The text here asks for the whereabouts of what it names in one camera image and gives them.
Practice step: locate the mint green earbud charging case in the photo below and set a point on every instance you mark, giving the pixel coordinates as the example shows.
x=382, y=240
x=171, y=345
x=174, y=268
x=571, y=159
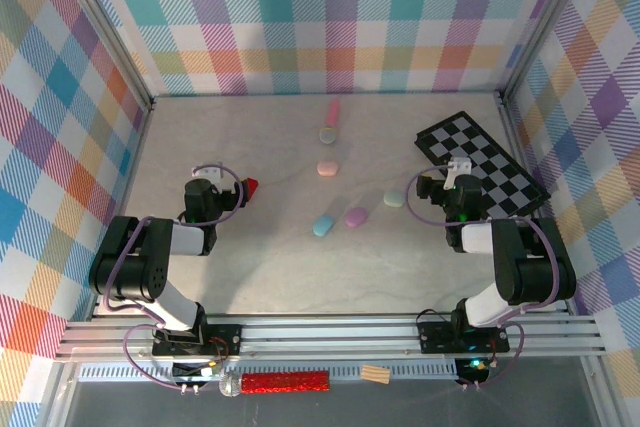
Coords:
x=394, y=198

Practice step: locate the purple earbud charging case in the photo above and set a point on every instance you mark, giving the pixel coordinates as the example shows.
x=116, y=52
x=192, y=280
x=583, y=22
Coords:
x=356, y=217

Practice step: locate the pink earbud charging case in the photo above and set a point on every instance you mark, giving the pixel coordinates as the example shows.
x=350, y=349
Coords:
x=328, y=168

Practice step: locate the blue earbud charging case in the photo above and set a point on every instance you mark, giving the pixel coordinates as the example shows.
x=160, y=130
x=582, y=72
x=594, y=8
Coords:
x=323, y=225

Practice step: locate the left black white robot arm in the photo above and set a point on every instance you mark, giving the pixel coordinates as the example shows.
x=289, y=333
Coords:
x=130, y=277

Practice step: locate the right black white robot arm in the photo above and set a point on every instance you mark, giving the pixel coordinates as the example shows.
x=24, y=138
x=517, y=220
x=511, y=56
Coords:
x=530, y=272

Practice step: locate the black grey chessboard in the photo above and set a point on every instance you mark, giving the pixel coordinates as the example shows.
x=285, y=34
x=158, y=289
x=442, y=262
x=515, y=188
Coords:
x=500, y=162

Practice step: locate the red plastic block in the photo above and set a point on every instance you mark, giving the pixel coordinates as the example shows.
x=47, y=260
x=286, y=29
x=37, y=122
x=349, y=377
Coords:
x=253, y=187

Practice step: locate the pink toy microphone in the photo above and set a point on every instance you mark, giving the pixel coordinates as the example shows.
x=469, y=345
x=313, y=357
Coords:
x=333, y=114

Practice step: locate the black control box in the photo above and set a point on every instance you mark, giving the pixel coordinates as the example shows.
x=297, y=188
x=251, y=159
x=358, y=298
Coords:
x=192, y=371
x=472, y=369

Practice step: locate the small wooden block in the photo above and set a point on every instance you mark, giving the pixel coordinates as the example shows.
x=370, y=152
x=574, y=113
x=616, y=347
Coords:
x=375, y=374

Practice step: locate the red glitter toy microphone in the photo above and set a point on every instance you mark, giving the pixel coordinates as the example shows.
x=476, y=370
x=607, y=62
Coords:
x=285, y=382

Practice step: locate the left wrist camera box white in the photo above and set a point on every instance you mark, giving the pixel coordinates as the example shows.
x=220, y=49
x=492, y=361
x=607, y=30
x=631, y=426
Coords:
x=207, y=172

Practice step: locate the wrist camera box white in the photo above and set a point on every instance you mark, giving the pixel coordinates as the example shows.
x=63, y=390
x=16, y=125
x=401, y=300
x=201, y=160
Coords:
x=207, y=172
x=457, y=167

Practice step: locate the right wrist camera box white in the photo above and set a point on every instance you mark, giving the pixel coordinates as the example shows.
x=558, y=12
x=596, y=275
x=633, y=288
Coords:
x=457, y=167

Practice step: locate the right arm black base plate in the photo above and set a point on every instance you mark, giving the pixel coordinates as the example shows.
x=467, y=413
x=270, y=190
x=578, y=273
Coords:
x=435, y=338

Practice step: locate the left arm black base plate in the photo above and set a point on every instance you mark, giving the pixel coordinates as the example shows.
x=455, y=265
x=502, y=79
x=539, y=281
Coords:
x=227, y=339

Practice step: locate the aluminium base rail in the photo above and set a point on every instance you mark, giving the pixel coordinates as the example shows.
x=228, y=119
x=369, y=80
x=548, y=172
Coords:
x=325, y=336

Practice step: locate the aluminium frame post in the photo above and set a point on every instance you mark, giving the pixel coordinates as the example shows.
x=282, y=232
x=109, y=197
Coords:
x=544, y=22
x=107, y=29

